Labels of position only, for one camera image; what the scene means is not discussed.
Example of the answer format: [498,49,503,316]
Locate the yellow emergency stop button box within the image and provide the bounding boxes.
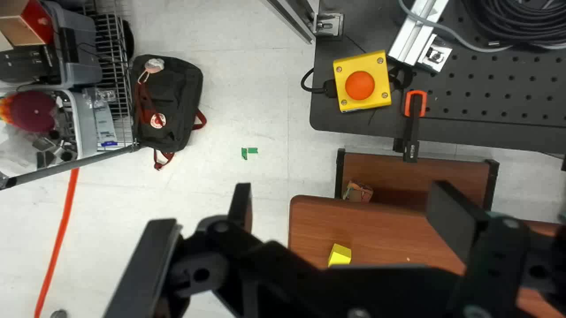
[332,51,392,113]

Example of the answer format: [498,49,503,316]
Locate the orange cable on floor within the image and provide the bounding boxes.
[31,166,81,318]

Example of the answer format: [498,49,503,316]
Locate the silver aluminium extrusion bar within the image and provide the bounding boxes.
[388,0,449,67]

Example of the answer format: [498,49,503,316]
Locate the yellow cube block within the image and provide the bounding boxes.
[327,243,351,266]

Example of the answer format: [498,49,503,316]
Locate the black perforated breadboard table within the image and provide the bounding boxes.
[312,0,566,153]

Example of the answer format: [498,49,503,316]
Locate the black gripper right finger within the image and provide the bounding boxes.
[426,180,488,263]

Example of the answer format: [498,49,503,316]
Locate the grey wire utility cart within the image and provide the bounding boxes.
[0,0,136,189]

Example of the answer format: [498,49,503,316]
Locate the black backpack with red straps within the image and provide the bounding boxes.
[128,54,206,169]

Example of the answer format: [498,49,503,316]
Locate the black coiled cables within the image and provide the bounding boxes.
[457,0,566,53]

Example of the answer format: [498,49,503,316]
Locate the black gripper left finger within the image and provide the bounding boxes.
[102,219,183,318]

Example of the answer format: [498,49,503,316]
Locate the orange black clamp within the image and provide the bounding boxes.
[392,90,427,162]

